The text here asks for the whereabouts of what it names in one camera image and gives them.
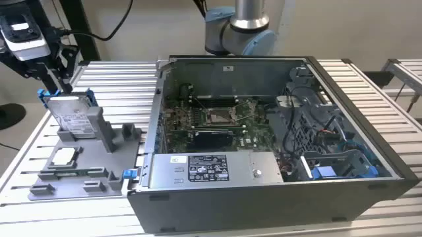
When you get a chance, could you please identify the green motherboard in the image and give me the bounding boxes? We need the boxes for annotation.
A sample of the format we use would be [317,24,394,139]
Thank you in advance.
[160,97,281,154]

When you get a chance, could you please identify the black round stand base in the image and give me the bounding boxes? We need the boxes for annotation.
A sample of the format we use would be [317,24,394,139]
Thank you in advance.
[0,103,27,130]

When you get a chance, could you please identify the black camera cable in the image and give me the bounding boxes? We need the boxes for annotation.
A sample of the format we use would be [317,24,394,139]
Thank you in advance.
[50,0,135,41]

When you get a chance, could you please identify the blue wire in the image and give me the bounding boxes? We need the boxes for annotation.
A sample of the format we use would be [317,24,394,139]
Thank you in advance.
[339,139,367,158]

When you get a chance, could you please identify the black upright post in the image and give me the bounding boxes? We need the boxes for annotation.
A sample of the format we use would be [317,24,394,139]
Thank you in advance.
[50,0,102,62]

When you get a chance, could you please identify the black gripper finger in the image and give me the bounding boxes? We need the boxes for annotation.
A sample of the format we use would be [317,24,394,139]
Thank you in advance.
[52,45,80,94]
[0,53,59,94]

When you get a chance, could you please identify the hard disk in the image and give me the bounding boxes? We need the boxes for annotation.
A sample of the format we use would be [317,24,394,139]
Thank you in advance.
[38,87,102,139]

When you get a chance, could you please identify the silver power supply unit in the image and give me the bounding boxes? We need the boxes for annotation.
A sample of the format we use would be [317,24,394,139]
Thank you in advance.
[147,152,285,189]

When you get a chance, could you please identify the blue disk carrier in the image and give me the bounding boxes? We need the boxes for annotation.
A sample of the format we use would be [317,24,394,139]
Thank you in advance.
[311,165,342,179]

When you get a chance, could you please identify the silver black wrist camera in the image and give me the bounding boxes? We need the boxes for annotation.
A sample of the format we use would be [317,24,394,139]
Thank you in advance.
[0,9,52,62]

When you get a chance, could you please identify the CPU socket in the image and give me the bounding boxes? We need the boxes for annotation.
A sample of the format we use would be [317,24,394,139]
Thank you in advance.
[205,106,239,125]

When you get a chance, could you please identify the metal slat side table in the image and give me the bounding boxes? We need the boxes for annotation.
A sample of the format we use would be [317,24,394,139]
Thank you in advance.
[381,58,422,99]

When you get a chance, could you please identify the silver CPU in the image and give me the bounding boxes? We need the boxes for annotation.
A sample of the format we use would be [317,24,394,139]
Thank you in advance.
[54,149,79,165]

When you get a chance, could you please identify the grey parts rack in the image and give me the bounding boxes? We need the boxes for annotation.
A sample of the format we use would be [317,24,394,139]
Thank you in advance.
[27,106,146,201]

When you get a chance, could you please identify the black open PC case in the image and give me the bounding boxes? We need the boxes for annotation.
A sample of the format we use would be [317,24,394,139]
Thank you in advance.
[127,55,420,234]

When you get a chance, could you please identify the black wire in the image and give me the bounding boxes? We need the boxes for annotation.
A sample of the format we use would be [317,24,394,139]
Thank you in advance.
[282,85,317,158]

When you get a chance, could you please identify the black cables bundle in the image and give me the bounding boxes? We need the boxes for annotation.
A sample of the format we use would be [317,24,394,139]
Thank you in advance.
[193,0,213,12]

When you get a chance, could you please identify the metal disk bay cage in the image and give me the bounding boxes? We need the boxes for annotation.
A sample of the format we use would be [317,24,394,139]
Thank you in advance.
[273,81,375,178]

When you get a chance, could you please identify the RAM slot bank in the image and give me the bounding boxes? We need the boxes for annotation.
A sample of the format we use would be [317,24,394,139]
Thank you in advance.
[193,96,241,107]

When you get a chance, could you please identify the green RAM stick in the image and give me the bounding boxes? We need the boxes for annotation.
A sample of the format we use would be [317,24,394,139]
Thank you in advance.
[42,168,104,177]

